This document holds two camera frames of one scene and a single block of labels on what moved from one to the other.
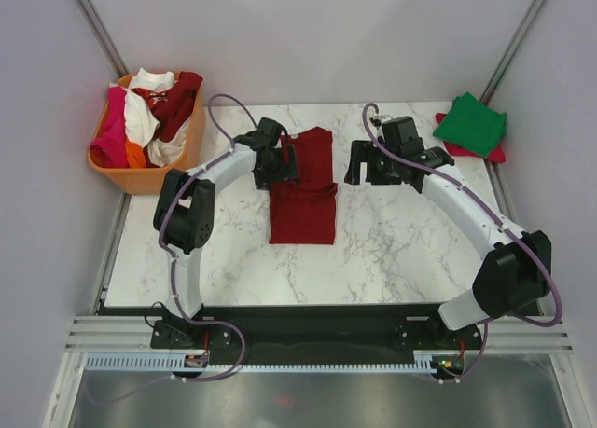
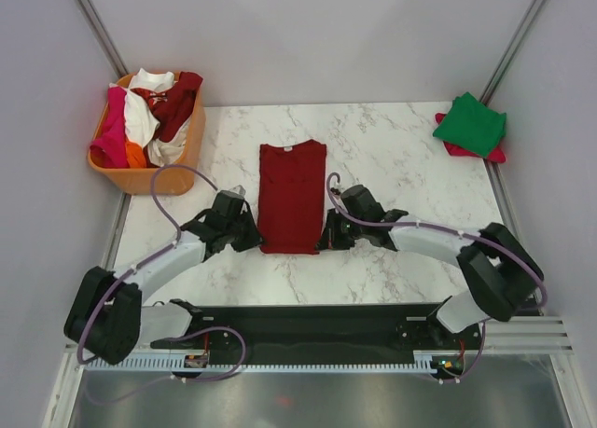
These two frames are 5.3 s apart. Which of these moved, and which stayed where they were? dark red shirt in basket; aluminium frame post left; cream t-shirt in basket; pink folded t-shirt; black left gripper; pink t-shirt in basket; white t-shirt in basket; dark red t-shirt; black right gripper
Moved: dark red t-shirt; black right gripper; black left gripper
Stayed: cream t-shirt in basket; white t-shirt in basket; dark red shirt in basket; aluminium frame post left; pink folded t-shirt; pink t-shirt in basket
